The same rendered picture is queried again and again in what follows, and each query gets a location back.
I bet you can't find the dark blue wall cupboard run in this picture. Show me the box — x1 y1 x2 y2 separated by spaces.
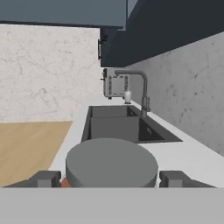
99 0 224 68

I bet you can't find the dark blue cabinet door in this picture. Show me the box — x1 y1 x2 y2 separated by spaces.
0 0 129 30

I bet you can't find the dark grey sink basin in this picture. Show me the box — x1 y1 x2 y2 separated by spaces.
80 105 184 144

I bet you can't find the round grey digital scale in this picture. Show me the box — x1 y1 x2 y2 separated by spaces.
65 137 159 188

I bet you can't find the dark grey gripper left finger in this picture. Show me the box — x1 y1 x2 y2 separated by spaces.
4 170 62 188

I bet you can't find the white soap dispenser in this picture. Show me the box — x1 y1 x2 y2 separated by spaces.
123 90 133 105

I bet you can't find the grey sink tap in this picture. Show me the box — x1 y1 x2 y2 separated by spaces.
114 69 152 118

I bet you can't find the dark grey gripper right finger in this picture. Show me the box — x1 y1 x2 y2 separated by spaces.
158 170 218 188

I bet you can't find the black cabinet door handle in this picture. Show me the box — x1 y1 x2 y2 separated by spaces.
97 38 103 60

